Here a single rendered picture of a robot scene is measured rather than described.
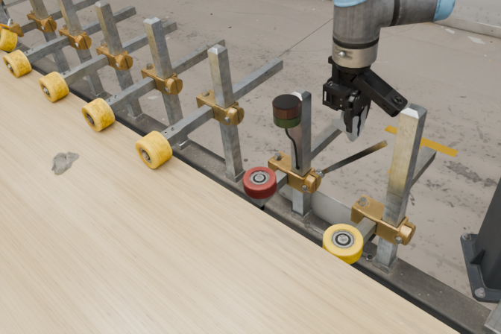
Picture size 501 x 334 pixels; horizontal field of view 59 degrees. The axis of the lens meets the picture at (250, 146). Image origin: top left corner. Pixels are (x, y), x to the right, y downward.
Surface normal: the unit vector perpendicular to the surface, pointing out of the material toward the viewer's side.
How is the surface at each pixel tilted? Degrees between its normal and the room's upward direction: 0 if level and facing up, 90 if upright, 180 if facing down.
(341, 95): 90
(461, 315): 0
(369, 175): 0
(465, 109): 0
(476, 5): 90
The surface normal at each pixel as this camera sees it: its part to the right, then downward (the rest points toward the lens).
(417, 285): -0.08, -0.76
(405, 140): -0.66, 0.53
